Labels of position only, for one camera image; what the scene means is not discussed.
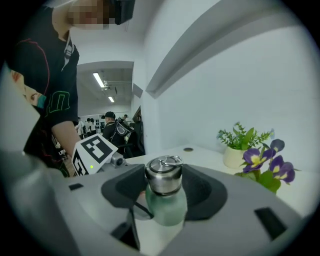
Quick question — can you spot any grey chest strap with buckle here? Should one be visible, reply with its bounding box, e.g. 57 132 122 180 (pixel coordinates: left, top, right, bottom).
62 37 76 67

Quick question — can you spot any black head-worn camera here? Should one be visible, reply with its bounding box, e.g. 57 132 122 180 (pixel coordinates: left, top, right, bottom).
109 0 136 26

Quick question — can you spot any person's black printed t-shirt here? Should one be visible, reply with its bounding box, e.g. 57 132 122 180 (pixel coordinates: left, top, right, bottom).
3 4 81 177

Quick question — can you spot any fern in white pot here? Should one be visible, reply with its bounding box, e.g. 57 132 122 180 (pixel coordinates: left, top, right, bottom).
216 121 276 169

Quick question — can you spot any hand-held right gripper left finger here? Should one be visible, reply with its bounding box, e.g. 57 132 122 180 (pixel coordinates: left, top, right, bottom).
1 149 149 256

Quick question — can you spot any person's face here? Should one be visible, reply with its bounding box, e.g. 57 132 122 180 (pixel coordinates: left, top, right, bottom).
66 0 118 31

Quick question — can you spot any purple flower plant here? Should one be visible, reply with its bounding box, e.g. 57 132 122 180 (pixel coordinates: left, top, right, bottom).
234 138 301 195

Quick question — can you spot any person's left forearm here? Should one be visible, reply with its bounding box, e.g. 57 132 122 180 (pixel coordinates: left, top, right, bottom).
51 119 83 151

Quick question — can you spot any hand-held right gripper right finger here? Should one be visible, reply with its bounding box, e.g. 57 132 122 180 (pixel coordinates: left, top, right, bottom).
141 164 310 256

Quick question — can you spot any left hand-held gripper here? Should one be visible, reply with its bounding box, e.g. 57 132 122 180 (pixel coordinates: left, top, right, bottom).
71 133 128 177

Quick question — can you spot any long ceiling light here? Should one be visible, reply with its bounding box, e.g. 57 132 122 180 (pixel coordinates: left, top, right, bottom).
92 71 106 89

